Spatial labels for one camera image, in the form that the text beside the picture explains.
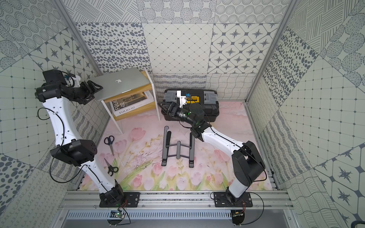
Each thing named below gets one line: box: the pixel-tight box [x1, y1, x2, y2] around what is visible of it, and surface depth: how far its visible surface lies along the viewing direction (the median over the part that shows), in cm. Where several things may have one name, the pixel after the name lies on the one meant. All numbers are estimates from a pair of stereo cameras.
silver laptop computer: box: [89, 67, 151, 102], surface depth 84 cm
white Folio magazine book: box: [109, 90, 155, 117], surface depth 95 cm
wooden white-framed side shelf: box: [101, 67, 161, 135], surface depth 88 cm
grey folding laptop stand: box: [161, 125, 195, 168], surface depth 90 cm
